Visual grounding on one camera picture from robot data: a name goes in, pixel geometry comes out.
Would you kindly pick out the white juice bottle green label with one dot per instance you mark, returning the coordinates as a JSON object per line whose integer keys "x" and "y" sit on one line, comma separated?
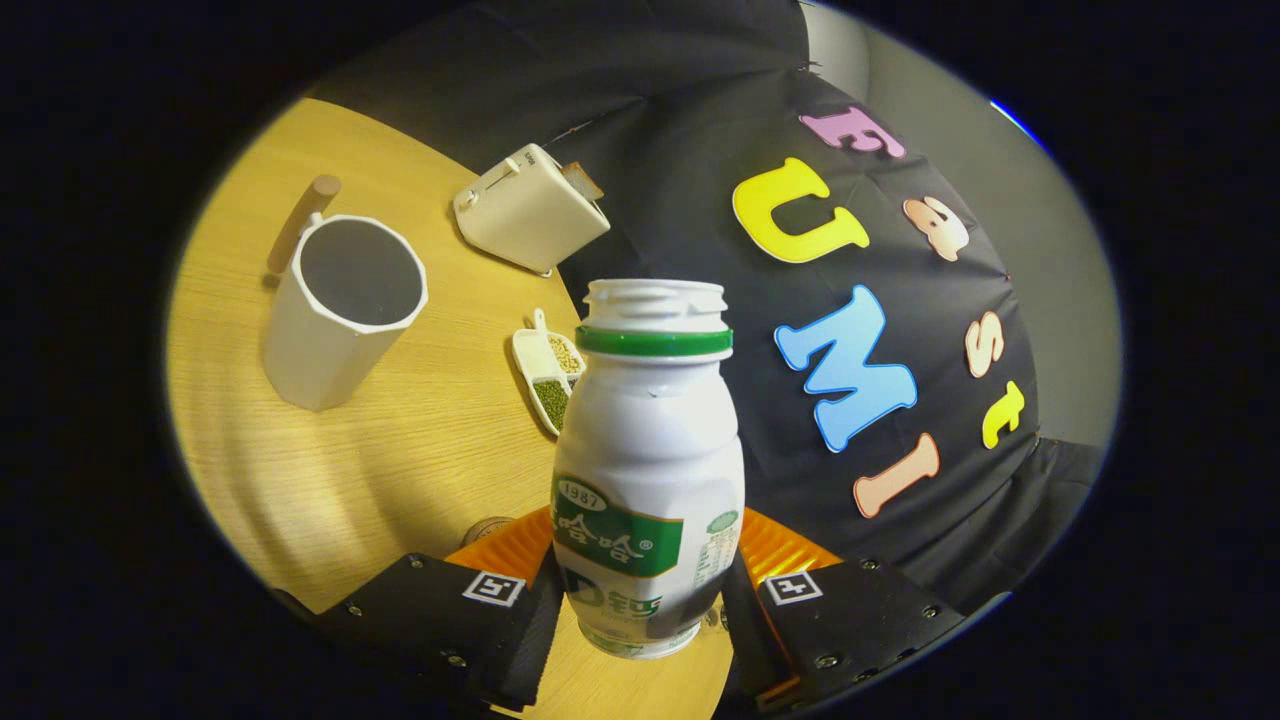
{"x": 650, "y": 440}

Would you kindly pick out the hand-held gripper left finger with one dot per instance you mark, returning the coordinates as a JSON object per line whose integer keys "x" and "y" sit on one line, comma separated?
{"x": 525, "y": 640}

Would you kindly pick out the toast slice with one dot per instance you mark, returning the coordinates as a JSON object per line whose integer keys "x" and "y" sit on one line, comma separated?
{"x": 583, "y": 182}

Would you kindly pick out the wooden table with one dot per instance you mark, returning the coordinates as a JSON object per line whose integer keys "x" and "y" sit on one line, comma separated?
{"x": 400, "y": 480}

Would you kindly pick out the black backdrop cloth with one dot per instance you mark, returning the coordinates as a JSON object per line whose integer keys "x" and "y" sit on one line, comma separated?
{"x": 700, "y": 130}

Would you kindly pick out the white divided dish with beans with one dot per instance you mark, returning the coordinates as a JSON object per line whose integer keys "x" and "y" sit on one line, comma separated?
{"x": 550, "y": 390}

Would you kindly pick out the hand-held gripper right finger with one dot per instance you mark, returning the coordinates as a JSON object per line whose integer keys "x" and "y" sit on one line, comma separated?
{"x": 850, "y": 620}

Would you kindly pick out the cream toaster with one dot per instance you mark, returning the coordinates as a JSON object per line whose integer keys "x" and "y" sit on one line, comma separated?
{"x": 530, "y": 215}

